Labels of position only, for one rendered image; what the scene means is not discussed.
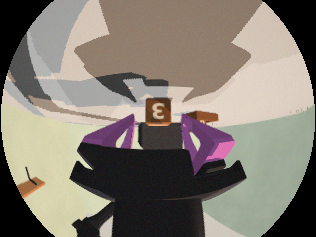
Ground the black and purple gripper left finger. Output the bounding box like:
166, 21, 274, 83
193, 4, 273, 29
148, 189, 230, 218
82, 114, 135, 149

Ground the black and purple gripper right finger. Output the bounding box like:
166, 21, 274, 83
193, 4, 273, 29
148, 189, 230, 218
181, 114, 235, 175

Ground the brown cube with white digit 3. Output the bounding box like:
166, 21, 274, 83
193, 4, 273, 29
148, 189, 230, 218
145, 99, 171, 126

